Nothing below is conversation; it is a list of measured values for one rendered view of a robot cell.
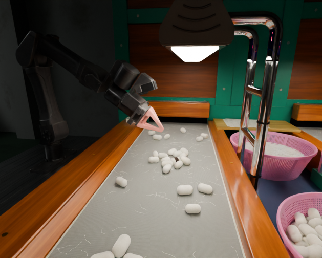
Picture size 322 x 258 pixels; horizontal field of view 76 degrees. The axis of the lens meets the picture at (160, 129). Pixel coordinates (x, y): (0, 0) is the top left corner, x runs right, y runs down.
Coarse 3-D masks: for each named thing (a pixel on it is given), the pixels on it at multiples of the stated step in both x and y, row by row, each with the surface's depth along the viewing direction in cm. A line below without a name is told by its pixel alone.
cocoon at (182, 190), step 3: (180, 186) 46; (183, 186) 46; (186, 186) 46; (189, 186) 46; (177, 189) 46; (180, 189) 46; (183, 189) 46; (186, 189) 46; (189, 189) 46; (192, 189) 47; (180, 192) 46; (183, 192) 46; (186, 192) 46; (189, 192) 46
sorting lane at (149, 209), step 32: (192, 128) 98; (128, 160) 64; (160, 160) 64; (192, 160) 64; (96, 192) 48; (128, 192) 48; (160, 192) 48; (192, 192) 48; (224, 192) 48; (96, 224) 38; (128, 224) 38; (160, 224) 38; (192, 224) 38; (224, 224) 38; (64, 256) 32; (160, 256) 32; (192, 256) 32; (224, 256) 32
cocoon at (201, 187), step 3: (201, 183) 48; (198, 186) 48; (201, 186) 47; (204, 186) 47; (207, 186) 47; (210, 186) 47; (198, 189) 48; (201, 189) 47; (204, 189) 47; (207, 189) 46; (210, 189) 46; (204, 192) 47; (207, 192) 46; (210, 192) 47
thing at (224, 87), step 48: (144, 0) 93; (240, 0) 88; (288, 0) 85; (144, 48) 99; (240, 48) 93; (288, 48) 89; (144, 96) 105; (192, 96) 102; (240, 96) 99; (288, 96) 96
